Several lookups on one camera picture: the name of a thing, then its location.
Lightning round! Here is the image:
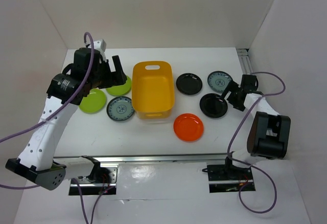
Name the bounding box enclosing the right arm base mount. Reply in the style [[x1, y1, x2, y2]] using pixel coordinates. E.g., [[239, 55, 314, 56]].
[[202, 158, 255, 193]]

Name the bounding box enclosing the green plate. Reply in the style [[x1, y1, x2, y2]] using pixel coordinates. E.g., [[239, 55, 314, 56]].
[[106, 76, 132, 96], [79, 88, 107, 114]]

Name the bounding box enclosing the black plate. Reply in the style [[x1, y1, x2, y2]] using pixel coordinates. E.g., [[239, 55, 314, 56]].
[[176, 73, 203, 96], [199, 93, 228, 119]]

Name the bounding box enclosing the yellow plastic bin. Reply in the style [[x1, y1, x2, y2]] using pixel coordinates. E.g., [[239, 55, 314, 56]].
[[131, 61, 175, 120]]

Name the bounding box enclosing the blue floral plate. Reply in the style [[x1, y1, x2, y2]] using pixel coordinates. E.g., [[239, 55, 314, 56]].
[[207, 71, 232, 93], [106, 96, 135, 122]]

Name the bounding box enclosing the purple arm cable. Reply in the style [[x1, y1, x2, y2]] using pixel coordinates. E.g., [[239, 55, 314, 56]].
[[0, 31, 118, 224], [226, 71, 286, 214]]

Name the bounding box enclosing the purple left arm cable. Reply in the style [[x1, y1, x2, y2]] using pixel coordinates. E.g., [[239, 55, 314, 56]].
[[0, 31, 118, 224]]

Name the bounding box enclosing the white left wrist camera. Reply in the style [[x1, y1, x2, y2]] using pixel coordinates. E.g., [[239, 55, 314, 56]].
[[93, 39, 107, 58]]

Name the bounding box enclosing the blue floral plate right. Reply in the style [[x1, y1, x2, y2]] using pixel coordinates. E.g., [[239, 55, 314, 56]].
[[207, 71, 232, 93]]

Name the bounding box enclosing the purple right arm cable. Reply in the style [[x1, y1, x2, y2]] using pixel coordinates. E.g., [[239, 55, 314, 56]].
[[226, 71, 286, 214]]

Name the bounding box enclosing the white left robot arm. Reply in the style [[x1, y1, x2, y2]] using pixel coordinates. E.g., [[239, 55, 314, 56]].
[[5, 48, 127, 190]]

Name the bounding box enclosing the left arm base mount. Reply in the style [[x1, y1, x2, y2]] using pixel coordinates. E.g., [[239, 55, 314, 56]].
[[64, 156, 118, 195]]

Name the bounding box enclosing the blue floral plate left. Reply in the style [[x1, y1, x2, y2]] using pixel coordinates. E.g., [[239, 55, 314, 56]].
[[106, 96, 135, 122]]

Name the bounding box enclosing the aluminium rail front edge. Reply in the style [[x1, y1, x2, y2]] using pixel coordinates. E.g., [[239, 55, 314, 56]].
[[38, 153, 256, 164]]

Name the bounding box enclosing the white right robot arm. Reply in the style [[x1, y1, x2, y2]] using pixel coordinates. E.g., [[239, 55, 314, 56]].
[[222, 72, 291, 179]]

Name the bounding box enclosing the orange plate front right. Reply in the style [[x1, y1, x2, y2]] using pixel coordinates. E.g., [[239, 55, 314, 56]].
[[173, 113, 204, 142]]

